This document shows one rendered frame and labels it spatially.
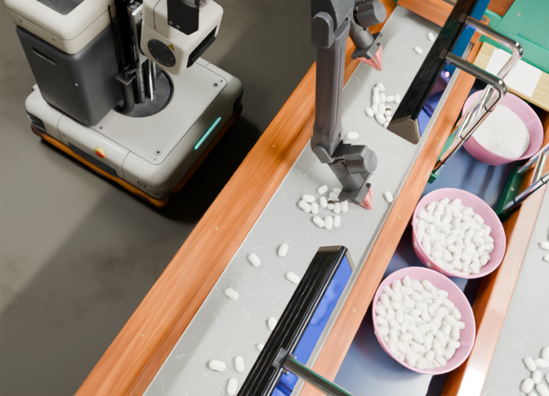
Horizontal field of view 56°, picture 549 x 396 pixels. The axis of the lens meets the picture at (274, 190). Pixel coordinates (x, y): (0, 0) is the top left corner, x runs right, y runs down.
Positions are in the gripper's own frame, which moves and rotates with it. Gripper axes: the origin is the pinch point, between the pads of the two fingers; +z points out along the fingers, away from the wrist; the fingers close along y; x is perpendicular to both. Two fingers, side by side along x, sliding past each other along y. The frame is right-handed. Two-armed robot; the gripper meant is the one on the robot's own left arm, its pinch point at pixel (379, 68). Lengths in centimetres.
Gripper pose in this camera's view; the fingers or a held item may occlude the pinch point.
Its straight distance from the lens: 165.5
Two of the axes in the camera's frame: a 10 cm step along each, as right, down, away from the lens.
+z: 5.5, 6.7, 4.9
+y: 4.9, -7.4, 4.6
